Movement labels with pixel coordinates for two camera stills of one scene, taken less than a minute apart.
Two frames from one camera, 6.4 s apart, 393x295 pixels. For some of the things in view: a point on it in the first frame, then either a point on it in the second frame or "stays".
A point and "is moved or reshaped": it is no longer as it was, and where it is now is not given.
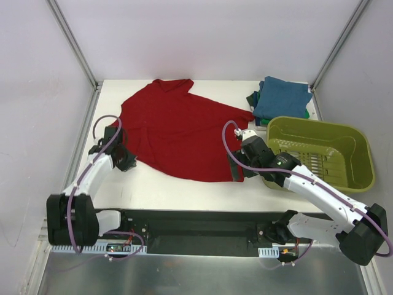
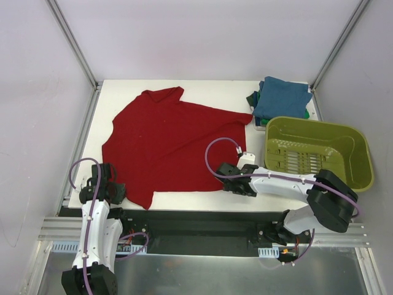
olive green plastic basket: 336,150 stays
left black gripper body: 126,158 to 115,190
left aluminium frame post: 58,14 stays
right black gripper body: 238,164 to 229,169
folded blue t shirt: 281,98 stays
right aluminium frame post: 360,7 stays
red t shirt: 177,134 is moved or reshaped
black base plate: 176,233 stays
